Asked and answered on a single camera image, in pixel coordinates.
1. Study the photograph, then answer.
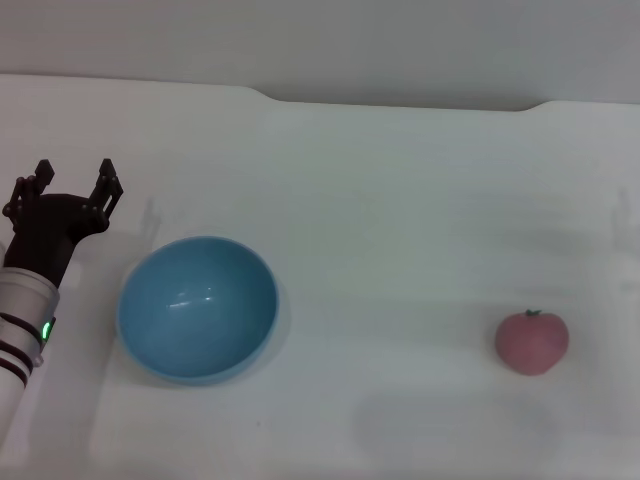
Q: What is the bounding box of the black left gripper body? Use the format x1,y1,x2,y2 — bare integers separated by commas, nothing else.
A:
2,192,109,289

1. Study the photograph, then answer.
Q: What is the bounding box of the blue ceramic bowl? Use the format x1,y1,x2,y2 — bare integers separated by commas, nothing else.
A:
115,235,279,387

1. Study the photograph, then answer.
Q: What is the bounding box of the pink toy peach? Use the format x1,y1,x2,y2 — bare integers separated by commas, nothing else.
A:
494,308,571,377

